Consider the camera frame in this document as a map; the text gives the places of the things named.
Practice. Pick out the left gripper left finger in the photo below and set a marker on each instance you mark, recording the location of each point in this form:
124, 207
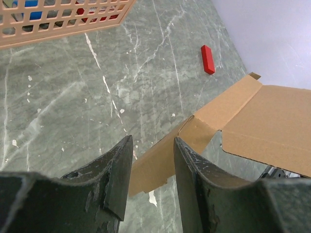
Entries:
91, 199

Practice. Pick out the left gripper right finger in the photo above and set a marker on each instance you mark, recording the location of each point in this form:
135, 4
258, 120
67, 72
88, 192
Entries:
214, 201

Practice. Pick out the red rectangular block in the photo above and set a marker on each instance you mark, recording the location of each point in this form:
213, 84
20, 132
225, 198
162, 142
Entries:
207, 58

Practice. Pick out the orange plastic file organizer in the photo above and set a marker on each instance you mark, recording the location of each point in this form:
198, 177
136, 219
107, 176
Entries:
23, 22

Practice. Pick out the brown cardboard box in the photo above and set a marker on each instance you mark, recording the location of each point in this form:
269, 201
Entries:
264, 123

